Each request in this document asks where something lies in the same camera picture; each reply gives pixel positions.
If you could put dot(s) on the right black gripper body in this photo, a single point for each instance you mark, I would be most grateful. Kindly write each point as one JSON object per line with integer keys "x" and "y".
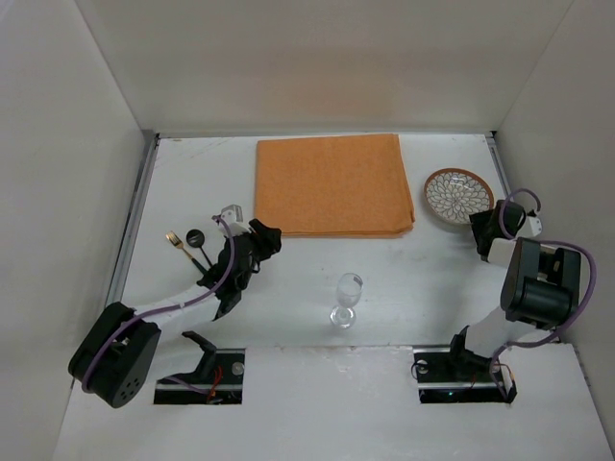
{"x": 483, "y": 230}

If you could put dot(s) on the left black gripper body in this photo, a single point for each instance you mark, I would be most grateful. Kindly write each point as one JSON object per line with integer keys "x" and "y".
{"x": 257, "y": 243}

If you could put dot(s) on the patterned ceramic plate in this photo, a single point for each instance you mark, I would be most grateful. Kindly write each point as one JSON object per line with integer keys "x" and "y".
{"x": 454, "y": 194}

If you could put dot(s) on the black spoon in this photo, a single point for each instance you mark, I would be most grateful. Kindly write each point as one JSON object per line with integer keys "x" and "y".
{"x": 196, "y": 239}

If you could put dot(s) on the gold fork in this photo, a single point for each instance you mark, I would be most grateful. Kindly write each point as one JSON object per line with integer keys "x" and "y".
{"x": 178, "y": 243}

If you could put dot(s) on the orange cloth placemat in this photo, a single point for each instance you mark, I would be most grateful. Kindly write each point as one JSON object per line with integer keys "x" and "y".
{"x": 334, "y": 186}

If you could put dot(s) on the clear wine glass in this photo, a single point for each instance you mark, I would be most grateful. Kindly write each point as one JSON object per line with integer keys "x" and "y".
{"x": 348, "y": 293}

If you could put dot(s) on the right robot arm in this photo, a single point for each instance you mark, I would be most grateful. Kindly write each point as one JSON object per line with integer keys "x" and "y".
{"x": 540, "y": 291}

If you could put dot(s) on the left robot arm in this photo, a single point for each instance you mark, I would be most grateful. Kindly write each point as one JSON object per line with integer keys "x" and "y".
{"x": 115, "y": 358}

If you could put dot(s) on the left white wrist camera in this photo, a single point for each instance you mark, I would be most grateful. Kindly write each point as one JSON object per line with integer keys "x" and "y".
{"x": 230, "y": 216}

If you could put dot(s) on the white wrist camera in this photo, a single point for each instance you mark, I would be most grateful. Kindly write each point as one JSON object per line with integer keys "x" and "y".
{"x": 230, "y": 216}
{"x": 532, "y": 226}

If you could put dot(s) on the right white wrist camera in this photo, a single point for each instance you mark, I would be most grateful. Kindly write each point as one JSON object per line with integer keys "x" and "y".
{"x": 532, "y": 226}

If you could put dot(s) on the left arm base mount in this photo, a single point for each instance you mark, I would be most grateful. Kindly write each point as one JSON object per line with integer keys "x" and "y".
{"x": 216, "y": 379}

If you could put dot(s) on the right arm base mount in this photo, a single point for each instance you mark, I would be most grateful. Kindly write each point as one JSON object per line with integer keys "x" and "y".
{"x": 451, "y": 374}

